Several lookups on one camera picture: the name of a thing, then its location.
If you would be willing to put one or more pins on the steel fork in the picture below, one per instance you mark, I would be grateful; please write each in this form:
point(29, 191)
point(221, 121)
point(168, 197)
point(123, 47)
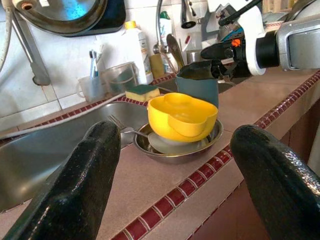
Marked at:
point(116, 121)

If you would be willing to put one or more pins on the yellow plastic bowl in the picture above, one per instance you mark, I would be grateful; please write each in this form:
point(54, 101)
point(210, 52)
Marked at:
point(160, 117)

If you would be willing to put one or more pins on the small steel cup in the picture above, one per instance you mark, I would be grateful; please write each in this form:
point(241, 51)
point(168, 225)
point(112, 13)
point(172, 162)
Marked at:
point(193, 57)

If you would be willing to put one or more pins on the white detergent bottle yellow cap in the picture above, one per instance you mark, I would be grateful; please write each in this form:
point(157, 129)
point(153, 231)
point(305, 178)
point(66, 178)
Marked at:
point(136, 50)

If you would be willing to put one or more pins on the hanging metal pan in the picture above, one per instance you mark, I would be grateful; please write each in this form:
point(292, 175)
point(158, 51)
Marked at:
point(75, 15)

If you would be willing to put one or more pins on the white tap water filter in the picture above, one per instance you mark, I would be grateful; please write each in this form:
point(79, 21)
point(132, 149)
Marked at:
point(20, 2)

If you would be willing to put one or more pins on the white green tube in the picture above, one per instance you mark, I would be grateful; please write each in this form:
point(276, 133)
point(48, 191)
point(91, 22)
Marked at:
point(165, 27)

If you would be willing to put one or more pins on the blue-grey mug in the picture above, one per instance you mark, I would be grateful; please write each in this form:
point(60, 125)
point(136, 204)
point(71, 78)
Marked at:
point(197, 92)

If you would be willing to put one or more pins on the white red brush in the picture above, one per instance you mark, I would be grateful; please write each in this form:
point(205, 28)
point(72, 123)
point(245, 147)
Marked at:
point(187, 41)

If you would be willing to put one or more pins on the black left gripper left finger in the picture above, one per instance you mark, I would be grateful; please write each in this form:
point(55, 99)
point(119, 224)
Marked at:
point(75, 190)

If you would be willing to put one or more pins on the steel ladle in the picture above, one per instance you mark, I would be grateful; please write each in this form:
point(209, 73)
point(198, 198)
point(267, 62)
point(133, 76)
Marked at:
point(175, 50)

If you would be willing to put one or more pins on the brown scouring pad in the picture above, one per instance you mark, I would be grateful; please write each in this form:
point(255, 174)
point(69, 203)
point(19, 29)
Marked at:
point(157, 66)

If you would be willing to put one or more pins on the clear plastic toothbrush cup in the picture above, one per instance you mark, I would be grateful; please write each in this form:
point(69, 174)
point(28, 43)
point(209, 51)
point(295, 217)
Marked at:
point(90, 88)

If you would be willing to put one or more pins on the white blue toothbrush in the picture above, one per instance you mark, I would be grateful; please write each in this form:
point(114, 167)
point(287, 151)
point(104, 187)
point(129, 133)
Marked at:
point(93, 62)

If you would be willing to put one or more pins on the green yellow sponge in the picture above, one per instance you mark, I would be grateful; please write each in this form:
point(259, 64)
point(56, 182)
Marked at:
point(142, 93)

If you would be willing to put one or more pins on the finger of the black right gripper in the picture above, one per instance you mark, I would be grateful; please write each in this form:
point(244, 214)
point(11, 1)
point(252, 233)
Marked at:
point(215, 51)
point(221, 70)

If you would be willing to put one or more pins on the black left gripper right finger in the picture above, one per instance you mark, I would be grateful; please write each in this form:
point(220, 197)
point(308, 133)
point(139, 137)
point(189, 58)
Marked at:
point(280, 190)

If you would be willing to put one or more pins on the small clear plastic pail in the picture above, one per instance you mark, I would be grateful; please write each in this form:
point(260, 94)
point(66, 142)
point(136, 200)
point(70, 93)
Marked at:
point(120, 80)

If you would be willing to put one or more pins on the steel wall tap pipe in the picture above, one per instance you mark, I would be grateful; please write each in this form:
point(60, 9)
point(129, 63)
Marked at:
point(35, 62)

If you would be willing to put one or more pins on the steel spoon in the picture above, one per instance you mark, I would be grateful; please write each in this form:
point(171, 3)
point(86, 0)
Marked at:
point(136, 133)

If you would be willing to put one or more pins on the chrome sink faucet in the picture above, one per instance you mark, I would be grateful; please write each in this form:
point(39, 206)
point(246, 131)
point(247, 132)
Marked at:
point(188, 20)

